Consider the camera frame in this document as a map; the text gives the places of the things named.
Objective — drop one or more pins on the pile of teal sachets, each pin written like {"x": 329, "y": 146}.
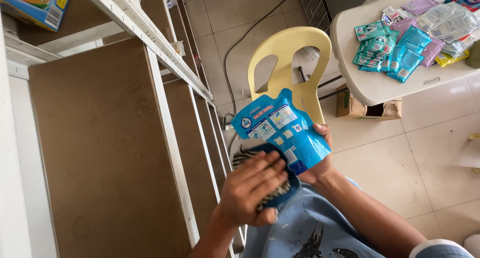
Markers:
{"x": 371, "y": 48}

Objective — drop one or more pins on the blue sachet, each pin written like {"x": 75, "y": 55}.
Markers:
{"x": 392, "y": 59}
{"x": 407, "y": 66}
{"x": 414, "y": 37}

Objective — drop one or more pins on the blue detergent carton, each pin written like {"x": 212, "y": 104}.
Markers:
{"x": 37, "y": 7}

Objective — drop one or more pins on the clear plastic wrapper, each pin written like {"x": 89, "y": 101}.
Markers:
{"x": 312, "y": 52}

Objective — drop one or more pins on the yellow sachet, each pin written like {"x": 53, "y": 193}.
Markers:
{"x": 450, "y": 59}

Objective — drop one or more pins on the pile of clear packets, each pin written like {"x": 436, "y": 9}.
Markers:
{"x": 448, "y": 24}

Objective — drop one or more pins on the person's left hand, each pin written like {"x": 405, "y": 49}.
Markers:
{"x": 243, "y": 194}

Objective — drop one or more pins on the person's light blue shirt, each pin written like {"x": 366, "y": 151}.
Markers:
{"x": 300, "y": 231}

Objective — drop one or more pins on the torn cardboard box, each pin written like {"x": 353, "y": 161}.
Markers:
{"x": 350, "y": 109}

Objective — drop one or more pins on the yellow plastic chair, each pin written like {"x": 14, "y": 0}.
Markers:
{"x": 289, "y": 40}

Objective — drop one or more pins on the small white pink sachets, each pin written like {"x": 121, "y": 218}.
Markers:
{"x": 392, "y": 13}

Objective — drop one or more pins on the white shelf rack brown boards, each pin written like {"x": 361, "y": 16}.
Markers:
{"x": 112, "y": 138}

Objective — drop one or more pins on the purple sachet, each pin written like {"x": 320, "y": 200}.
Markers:
{"x": 403, "y": 25}
{"x": 432, "y": 52}
{"x": 420, "y": 4}

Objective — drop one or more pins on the blue striped cleaning cloth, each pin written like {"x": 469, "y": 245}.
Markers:
{"x": 293, "y": 183}

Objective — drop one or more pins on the small clear plastic bag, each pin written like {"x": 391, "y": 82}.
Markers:
{"x": 178, "y": 48}

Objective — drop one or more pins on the white plastic folding table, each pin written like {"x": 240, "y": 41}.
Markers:
{"x": 375, "y": 86}

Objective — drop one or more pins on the person's right hand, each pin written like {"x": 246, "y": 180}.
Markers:
{"x": 318, "y": 170}

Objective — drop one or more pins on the white power plug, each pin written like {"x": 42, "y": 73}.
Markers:
{"x": 227, "y": 124}

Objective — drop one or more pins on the green object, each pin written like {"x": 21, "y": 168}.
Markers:
{"x": 474, "y": 55}

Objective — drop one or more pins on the blue refill pouch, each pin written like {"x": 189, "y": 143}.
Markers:
{"x": 281, "y": 130}

